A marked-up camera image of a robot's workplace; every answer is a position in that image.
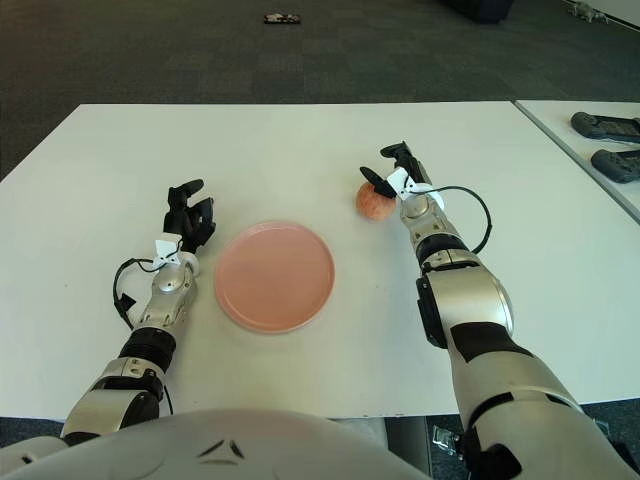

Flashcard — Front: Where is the red yellow apple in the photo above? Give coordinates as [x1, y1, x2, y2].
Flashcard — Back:
[355, 181, 399, 220]

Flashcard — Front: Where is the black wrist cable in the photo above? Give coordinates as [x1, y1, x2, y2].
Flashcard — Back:
[424, 184, 494, 255]
[112, 257, 161, 329]

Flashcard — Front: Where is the pink round plate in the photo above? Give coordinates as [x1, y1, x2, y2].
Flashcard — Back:
[213, 220, 336, 335]

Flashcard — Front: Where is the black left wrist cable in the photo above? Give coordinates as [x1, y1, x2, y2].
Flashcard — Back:
[112, 257, 161, 329]

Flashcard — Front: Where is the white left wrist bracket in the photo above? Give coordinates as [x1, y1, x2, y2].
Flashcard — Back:
[153, 238, 184, 269]

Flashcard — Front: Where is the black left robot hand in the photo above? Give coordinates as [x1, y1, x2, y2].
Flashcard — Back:
[162, 178, 217, 254]

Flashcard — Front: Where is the silver metal caster bracket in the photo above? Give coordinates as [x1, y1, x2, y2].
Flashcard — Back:
[432, 424, 474, 459]

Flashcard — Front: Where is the grey crumpled cloth item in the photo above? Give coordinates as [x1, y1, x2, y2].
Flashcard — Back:
[567, 2, 611, 24]

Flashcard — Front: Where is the dark grey handheld controller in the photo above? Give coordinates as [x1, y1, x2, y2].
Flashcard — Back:
[571, 111, 640, 145]
[590, 148, 640, 185]

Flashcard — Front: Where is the large black case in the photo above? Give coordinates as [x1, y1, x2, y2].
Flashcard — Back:
[439, 0, 516, 24]

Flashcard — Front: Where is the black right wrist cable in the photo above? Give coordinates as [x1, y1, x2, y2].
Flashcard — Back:
[424, 184, 494, 255]

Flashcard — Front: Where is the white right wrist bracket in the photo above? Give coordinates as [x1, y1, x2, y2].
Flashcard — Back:
[385, 168, 419, 201]

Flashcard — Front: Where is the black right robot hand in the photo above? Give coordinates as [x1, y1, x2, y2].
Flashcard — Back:
[358, 142, 434, 199]

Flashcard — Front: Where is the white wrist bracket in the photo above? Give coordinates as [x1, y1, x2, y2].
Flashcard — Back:
[385, 168, 419, 201]
[153, 238, 184, 269]

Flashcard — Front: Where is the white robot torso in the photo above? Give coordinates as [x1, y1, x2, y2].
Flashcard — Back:
[0, 408, 469, 480]

